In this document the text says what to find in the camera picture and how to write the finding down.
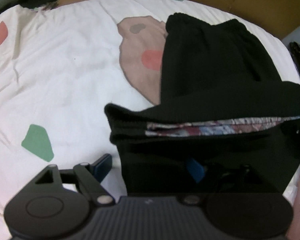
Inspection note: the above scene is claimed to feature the white patterned bed sheet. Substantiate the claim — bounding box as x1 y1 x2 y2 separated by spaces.
0 0 300 239

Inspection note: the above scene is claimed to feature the black floral trim garment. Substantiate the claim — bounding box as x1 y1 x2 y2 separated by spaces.
105 13 300 197

